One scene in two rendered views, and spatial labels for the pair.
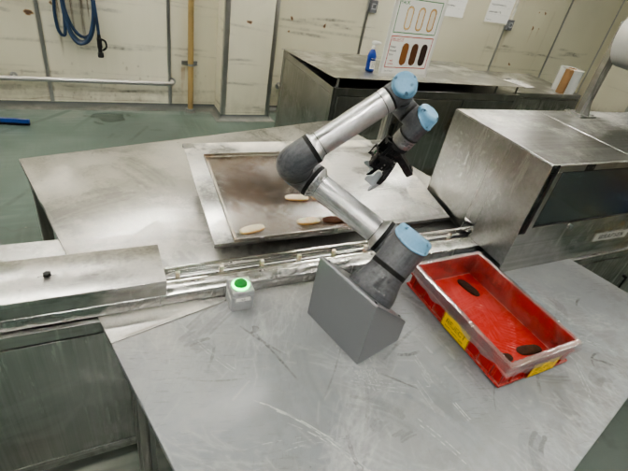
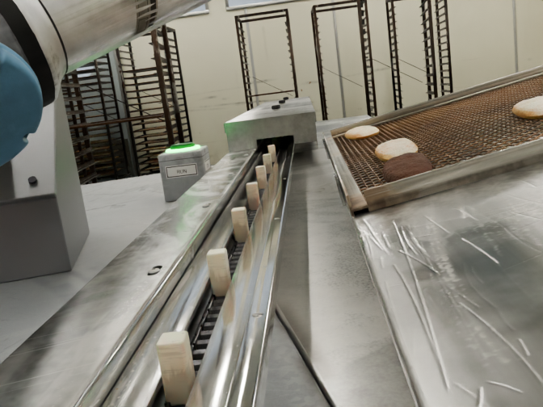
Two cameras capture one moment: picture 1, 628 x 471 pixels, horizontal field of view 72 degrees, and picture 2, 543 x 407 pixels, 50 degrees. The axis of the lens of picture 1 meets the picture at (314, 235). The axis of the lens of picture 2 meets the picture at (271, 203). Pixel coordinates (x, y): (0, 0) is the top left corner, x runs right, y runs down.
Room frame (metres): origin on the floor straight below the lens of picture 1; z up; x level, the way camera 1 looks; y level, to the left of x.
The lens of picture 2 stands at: (1.63, -0.50, 0.98)
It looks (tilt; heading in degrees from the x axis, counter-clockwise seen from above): 11 degrees down; 125
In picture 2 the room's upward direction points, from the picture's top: 7 degrees counter-clockwise
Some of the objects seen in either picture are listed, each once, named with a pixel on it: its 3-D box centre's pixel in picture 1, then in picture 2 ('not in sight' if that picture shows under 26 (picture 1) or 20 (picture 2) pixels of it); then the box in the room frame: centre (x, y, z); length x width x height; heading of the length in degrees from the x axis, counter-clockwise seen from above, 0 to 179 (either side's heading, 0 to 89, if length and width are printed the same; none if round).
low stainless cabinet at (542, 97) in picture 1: (503, 115); not in sight; (5.45, -1.97, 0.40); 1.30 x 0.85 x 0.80; 121
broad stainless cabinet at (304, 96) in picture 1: (390, 120); not in sight; (4.04, -0.48, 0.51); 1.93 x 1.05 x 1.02; 121
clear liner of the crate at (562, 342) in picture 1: (486, 309); not in sight; (1.13, -0.62, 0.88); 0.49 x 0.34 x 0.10; 32
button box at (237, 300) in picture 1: (238, 296); (190, 182); (0.99, 0.19, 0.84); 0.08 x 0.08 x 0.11; 31
